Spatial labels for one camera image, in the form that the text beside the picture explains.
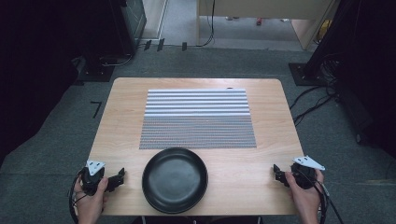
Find black hanging cable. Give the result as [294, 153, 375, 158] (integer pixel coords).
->
[186, 0, 217, 49]

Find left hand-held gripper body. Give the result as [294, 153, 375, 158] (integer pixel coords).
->
[80, 160, 108, 197]

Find black stand base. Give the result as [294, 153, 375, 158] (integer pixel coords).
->
[288, 63, 335, 87]
[74, 55, 117, 87]

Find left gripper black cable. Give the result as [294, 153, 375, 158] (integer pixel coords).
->
[68, 169, 89, 224]

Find black round plate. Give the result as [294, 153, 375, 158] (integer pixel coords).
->
[141, 147, 209, 215]

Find wooden table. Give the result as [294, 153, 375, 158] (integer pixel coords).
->
[88, 77, 304, 217]

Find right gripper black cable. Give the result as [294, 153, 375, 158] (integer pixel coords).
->
[298, 169, 345, 224]

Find person's left hand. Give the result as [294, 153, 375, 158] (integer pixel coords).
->
[73, 176, 109, 224]

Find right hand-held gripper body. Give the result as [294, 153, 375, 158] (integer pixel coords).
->
[290, 155, 326, 190]

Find black floor cables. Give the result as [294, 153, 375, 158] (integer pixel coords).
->
[289, 52, 347, 127]

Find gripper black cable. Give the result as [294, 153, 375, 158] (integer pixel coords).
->
[68, 169, 89, 224]
[298, 169, 345, 224]

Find person's right hand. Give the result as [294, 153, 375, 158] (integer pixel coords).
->
[284, 168, 325, 224]

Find grey striped placemat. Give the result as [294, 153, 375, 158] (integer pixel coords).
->
[138, 88, 258, 150]

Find light wooden cabinet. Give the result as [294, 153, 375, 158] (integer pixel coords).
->
[195, 0, 339, 51]

